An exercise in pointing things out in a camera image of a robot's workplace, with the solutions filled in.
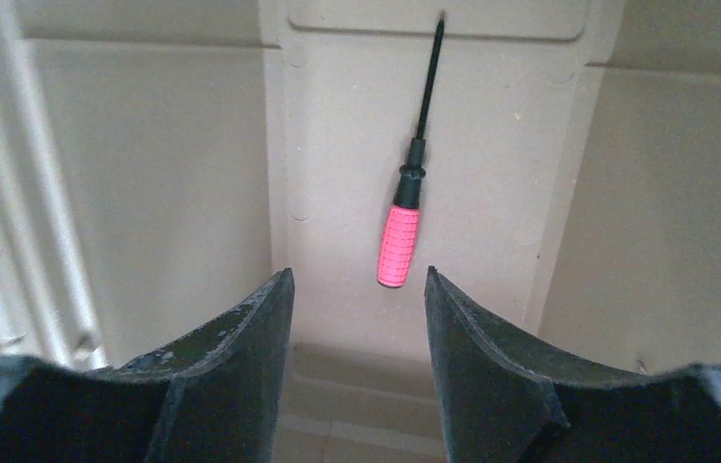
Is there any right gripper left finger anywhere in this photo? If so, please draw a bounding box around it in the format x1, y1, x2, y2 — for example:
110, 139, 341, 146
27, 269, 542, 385
0, 269, 294, 462

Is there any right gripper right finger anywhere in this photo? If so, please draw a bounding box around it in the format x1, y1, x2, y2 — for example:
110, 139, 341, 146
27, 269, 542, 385
425, 268, 721, 462

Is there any red black screwdriver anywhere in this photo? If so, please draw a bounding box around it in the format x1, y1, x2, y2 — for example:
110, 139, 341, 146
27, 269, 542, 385
376, 11, 447, 288

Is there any tan plastic storage bin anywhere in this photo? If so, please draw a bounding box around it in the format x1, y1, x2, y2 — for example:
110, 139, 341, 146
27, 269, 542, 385
0, 1, 721, 462

